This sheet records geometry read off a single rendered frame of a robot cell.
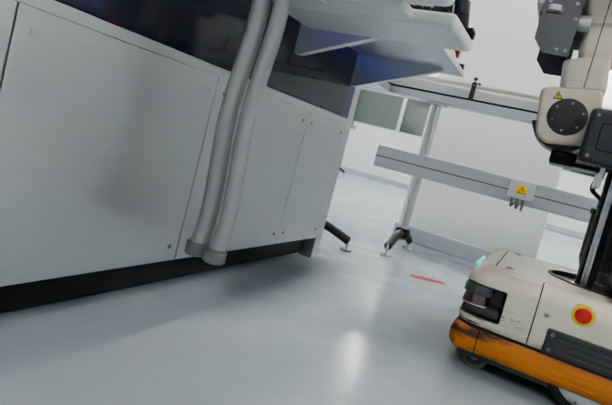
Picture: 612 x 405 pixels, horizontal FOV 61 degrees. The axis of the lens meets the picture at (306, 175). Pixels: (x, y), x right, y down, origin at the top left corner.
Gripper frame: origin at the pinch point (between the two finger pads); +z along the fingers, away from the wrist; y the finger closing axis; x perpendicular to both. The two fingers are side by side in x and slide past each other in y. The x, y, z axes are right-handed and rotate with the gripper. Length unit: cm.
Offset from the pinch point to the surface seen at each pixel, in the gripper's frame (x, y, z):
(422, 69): 0.1, 12.5, 5.2
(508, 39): -144, -5, -47
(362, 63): -0.1, 36.5, 2.7
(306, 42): 50, 37, 8
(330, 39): 50, 29, 8
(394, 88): -83, 46, -3
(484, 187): -85, -5, 46
